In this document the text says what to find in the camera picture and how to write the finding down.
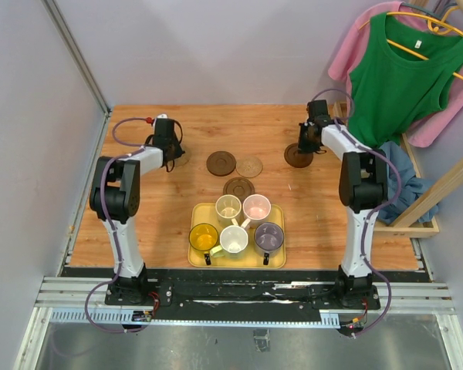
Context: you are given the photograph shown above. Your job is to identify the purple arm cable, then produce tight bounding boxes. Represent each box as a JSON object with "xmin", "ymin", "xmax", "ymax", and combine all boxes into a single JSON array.
[
  {"xmin": 306, "ymin": 88, "xmax": 404, "ymax": 339},
  {"xmin": 83, "ymin": 116, "xmax": 155, "ymax": 335}
]

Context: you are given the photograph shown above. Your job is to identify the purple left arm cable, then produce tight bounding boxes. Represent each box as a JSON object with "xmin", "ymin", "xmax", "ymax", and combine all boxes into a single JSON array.
[{"xmin": 83, "ymin": 116, "xmax": 155, "ymax": 335}]

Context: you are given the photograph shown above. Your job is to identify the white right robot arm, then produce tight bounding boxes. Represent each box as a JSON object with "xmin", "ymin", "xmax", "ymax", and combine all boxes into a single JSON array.
[{"xmin": 297, "ymin": 99, "xmax": 387, "ymax": 278}]

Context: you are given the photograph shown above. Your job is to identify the blue cloth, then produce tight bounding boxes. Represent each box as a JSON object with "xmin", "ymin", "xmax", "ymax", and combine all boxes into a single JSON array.
[{"xmin": 377, "ymin": 141, "xmax": 434, "ymax": 225}]

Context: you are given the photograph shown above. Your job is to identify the cream mug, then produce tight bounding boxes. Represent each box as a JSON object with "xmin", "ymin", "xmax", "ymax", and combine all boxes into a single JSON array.
[{"xmin": 215, "ymin": 194, "xmax": 242, "ymax": 227}]

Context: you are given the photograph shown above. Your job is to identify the pink t-shirt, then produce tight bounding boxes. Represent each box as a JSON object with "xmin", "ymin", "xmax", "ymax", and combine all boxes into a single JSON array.
[{"xmin": 328, "ymin": 1, "xmax": 463, "ymax": 147}]

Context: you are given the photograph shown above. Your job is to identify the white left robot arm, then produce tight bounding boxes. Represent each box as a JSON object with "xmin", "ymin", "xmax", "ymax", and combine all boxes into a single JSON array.
[{"xmin": 89, "ymin": 114, "xmax": 185, "ymax": 305}]

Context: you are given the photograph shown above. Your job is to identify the green tank top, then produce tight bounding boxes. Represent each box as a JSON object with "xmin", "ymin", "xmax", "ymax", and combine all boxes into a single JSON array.
[{"xmin": 346, "ymin": 12, "xmax": 463, "ymax": 148}]

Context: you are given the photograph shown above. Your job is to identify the white faceted mug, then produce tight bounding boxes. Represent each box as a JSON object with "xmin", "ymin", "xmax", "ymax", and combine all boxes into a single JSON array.
[{"xmin": 210, "ymin": 225, "xmax": 248, "ymax": 259}]

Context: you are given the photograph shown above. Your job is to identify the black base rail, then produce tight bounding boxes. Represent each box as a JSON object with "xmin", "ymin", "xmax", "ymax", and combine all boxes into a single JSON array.
[{"xmin": 105, "ymin": 269, "xmax": 380, "ymax": 310}]

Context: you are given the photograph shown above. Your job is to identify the yellow clothes hanger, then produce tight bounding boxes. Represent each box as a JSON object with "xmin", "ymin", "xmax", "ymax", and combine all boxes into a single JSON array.
[{"xmin": 360, "ymin": 10, "xmax": 463, "ymax": 82}]

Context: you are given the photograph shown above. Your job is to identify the dark brown wooden coaster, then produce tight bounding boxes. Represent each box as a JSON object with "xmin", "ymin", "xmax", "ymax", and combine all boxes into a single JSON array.
[
  {"xmin": 284, "ymin": 143, "xmax": 313, "ymax": 168},
  {"xmin": 206, "ymin": 151, "xmax": 236, "ymax": 177},
  {"xmin": 223, "ymin": 177, "xmax": 255, "ymax": 202}
]

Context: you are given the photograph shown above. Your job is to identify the yellow plastic tray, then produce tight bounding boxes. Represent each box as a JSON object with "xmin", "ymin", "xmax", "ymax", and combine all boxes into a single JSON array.
[{"xmin": 187, "ymin": 202, "xmax": 286, "ymax": 269}]

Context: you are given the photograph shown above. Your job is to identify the purple black mug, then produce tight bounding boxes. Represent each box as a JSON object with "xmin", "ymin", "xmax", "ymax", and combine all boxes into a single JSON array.
[{"xmin": 253, "ymin": 222, "xmax": 285, "ymax": 266}]

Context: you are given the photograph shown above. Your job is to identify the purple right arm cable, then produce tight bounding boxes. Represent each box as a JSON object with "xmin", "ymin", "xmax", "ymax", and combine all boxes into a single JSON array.
[{"xmin": 306, "ymin": 88, "xmax": 404, "ymax": 339}]

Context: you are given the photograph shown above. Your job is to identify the yellow glass mug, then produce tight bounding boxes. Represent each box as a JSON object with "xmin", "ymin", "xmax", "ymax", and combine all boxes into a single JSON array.
[{"xmin": 188, "ymin": 223, "xmax": 219, "ymax": 266}]

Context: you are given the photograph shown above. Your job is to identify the light wooden rack frame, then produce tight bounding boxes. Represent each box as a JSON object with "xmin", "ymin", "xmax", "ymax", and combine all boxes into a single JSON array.
[{"xmin": 332, "ymin": 100, "xmax": 463, "ymax": 238}]

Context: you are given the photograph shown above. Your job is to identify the pink mug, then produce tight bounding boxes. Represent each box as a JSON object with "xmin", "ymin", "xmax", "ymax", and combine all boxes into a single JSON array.
[{"xmin": 238, "ymin": 194, "xmax": 272, "ymax": 229}]

